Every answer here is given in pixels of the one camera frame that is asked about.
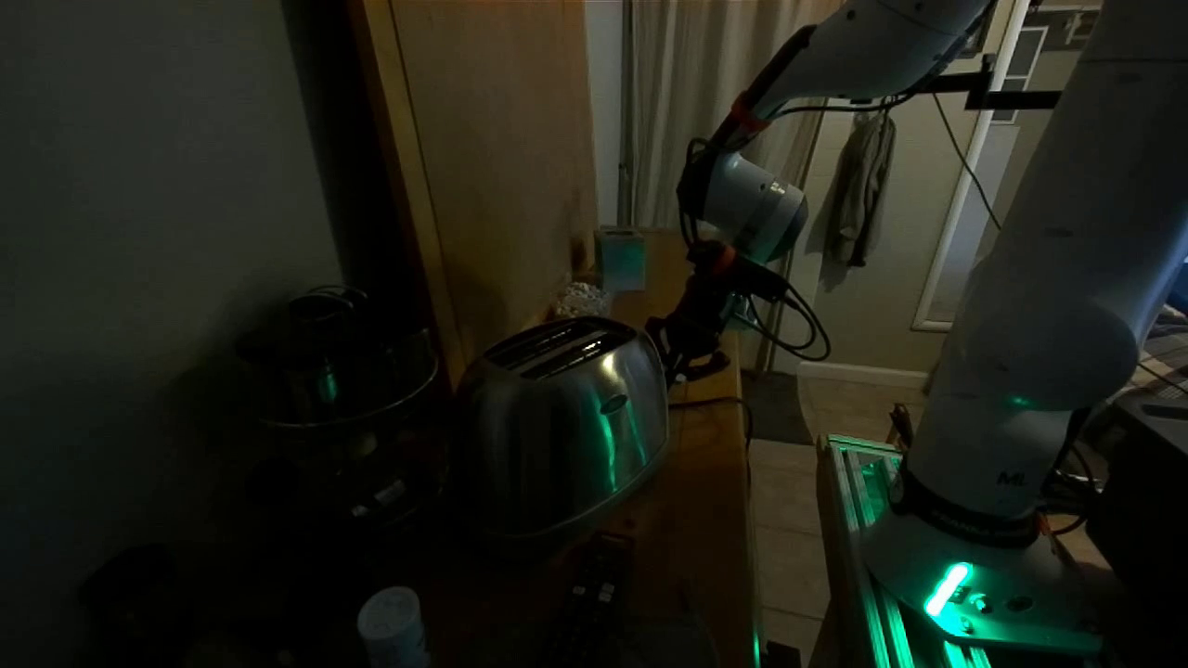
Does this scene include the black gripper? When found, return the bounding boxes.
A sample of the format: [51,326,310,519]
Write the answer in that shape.
[643,244,753,384]

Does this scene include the silver two-slot toaster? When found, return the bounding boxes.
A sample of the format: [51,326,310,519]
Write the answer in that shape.
[451,311,675,548]

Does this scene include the teal small box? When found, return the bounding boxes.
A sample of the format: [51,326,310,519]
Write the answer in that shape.
[594,227,658,296]

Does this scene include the crumpled clear plastic bag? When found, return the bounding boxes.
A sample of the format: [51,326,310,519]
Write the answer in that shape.
[549,278,615,326]

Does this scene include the black remote control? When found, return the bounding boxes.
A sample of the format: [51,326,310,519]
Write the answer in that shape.
[563,530,640,628]

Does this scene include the grey hanging cloth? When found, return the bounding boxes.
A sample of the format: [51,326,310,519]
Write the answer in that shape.
[822,112,900,282]

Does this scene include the beige curtain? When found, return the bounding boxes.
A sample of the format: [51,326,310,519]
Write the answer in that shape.
[624,0,832,375]

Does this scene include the wooden cabinet panel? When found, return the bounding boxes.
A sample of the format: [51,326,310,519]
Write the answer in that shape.
[347,0,603,375]

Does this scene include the black cooking pot with lid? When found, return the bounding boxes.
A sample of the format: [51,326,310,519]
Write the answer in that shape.
[234,287,455,529]

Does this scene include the pale blue plastic cup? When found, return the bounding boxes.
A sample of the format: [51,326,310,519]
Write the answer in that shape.
[352,583,432,668]

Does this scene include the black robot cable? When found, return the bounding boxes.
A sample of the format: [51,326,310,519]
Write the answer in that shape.
[675,135,841,365]

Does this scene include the aluminium frame with green light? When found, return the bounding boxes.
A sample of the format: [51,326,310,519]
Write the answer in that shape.
[813,431,995,668]

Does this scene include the white door frame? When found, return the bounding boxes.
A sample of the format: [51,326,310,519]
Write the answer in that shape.
[910,0,1056,334]

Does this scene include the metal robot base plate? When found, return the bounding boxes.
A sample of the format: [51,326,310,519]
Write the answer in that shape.
[857,508,1109,662]

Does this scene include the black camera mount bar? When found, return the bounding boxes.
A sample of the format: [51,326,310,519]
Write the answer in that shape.
[851,52,1071,118]

